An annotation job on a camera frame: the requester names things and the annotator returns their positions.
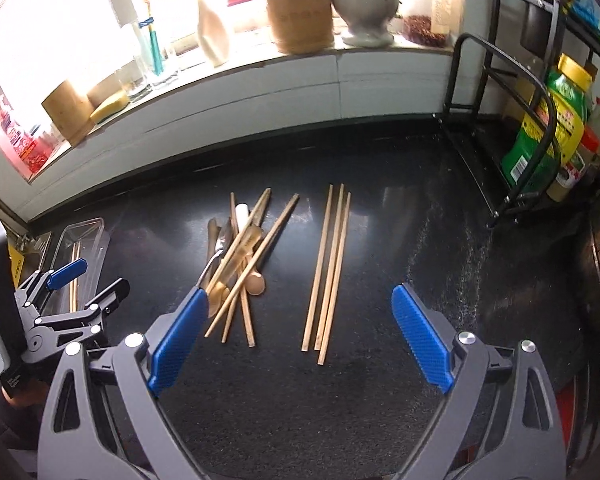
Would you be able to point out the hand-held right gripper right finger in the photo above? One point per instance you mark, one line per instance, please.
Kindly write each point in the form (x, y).
(422, 340)

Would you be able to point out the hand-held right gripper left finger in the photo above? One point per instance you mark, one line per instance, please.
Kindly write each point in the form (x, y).
(177, 340)

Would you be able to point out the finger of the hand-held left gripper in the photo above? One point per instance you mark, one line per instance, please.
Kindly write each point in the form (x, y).
(105, 300)
(67, 272)

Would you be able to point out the clear plastic container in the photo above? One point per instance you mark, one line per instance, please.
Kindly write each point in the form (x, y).
(87, 237)

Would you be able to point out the long wooden spoon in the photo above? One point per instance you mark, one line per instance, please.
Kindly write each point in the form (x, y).
(217, 297)

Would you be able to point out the metal utensil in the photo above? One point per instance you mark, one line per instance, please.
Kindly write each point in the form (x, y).
(207, 267)

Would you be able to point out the dark wooden utensil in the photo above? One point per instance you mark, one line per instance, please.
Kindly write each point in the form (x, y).
(214, 235)

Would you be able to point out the dark brown chopstick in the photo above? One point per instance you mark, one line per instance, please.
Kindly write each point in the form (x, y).
(260, 252)

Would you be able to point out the red liquid bottle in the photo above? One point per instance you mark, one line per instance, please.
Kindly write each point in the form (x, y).
(22, 145)

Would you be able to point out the small bamboo holder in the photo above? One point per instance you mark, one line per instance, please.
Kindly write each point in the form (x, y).
(67, 110)

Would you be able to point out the yellow sponge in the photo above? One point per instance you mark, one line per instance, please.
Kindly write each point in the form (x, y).
(107, 106)

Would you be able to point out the clear drinking glass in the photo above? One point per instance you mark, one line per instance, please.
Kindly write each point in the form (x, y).
(130, 85)

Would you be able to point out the black metal rack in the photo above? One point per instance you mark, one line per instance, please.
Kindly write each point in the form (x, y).
(505, 150)

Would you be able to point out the red-capped seasoning jar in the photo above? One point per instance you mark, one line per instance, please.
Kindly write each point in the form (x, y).
(577, 160)

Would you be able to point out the green-labelled bottle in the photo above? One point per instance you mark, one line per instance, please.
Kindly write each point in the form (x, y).
(562, 110)

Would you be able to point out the cream squeeze bottle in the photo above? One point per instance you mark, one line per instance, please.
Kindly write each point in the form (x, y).
(212, 30)

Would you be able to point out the red-lidded jar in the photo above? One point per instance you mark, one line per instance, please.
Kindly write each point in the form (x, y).
(242, 7)

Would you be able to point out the glass jar of dried chilies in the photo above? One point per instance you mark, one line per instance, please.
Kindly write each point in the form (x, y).
(427, 15)

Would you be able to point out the stone mortar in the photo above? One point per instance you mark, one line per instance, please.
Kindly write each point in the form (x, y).
(365, 10)

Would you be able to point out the large bamboo container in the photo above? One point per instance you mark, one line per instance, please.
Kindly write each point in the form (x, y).
(297, 10)

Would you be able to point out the green packet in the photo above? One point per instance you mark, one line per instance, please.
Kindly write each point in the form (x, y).
(597, 17)

